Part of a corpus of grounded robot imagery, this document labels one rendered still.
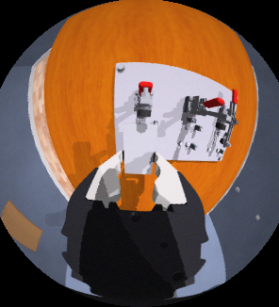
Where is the grey toggle clamp with red handle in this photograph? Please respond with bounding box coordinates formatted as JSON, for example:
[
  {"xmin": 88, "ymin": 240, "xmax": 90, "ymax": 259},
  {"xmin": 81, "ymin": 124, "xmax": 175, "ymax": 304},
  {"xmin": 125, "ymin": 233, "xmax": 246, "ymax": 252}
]
[
  {"xmin": 220, "ymin": 89, "xmax": 238, "ymax": 148},
  {"xmin": 135, "ymin": 81, "xmax": 154, "ymax": 117}
]

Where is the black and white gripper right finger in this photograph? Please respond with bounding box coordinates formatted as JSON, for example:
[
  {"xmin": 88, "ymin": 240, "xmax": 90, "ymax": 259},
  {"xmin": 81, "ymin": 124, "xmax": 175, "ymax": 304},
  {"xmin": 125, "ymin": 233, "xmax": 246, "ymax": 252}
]
[{"xmin": 152, "ymin": 152, "xmax": 208, "ymax": 244}]

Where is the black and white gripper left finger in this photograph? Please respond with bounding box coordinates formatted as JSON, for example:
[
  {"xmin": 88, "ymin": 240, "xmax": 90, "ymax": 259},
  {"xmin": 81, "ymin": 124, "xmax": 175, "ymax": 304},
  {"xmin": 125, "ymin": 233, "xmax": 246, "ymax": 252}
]
[{"xmin": 61, "ymin": 150, "xmax": 124, "ymax": 237}]

